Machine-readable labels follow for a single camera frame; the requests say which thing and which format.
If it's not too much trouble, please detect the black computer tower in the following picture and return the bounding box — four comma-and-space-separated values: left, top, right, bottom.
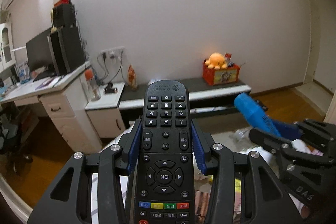
49, 26, 86, 76

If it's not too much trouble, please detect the black computer monitor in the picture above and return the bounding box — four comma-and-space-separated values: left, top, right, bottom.
26, 27, 57, 75

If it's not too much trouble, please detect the black keyboard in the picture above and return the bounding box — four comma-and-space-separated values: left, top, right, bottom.
33, 72, 57, 81

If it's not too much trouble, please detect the red printed storage box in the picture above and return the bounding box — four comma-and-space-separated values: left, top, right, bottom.
202, 60, 241, 86

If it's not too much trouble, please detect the black office chair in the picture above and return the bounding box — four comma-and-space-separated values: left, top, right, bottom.
0, 103, 32, 174

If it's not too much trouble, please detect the orange snack bag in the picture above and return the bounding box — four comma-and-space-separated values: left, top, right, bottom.
127, 64, 138, 90

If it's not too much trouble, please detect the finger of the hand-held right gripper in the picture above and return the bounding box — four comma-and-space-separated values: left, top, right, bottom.
249, 128, 297, 159
273, 119, 336, 143

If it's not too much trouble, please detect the black box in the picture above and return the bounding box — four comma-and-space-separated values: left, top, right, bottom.
54, 4, 76, 28

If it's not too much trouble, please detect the blue and white box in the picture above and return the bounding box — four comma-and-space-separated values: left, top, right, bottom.
14, 61, 30, 83

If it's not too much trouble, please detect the white glass-door cabinet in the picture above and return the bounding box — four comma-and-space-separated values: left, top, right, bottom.
0, 22, 16, 71

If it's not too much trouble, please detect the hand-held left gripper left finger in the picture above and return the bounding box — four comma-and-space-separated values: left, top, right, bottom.
26, 119, 142, 224

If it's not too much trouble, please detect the low black-top bench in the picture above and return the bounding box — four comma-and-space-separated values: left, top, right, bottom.
119, 78, 251, 130

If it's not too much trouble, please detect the clear bottle with red cap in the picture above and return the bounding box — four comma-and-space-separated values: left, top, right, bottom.
84, 69, 101, 101

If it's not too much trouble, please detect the white wall socket strip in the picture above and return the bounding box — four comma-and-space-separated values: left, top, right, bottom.
101, 46, 125, 56

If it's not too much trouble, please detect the small white desk fan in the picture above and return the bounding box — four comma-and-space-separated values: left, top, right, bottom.
50, 9, 58, 31

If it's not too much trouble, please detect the white desk with drawers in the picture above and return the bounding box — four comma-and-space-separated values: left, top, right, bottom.
0, 61, 103, 153

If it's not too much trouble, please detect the blue marker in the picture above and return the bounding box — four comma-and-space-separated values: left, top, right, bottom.
234, 93, 282, 138

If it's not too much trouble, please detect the black remote control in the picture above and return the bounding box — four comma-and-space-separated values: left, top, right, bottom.
131, 79, 196, 224

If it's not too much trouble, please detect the clear plastic packet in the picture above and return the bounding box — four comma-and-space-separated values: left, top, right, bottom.
234, 128, 252, 146

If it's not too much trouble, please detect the low white cabinet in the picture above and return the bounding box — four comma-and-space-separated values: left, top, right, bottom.
85, 82, 126, 138

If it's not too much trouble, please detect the black power cable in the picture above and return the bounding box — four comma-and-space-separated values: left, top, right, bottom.
97, 53, 109, 83

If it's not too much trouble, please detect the orange octopus plush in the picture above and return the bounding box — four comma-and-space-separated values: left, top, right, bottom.
205, 52, 228, 69

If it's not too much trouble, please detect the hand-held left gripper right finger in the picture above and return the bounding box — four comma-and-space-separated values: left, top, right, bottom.
190, 119, 300, 224

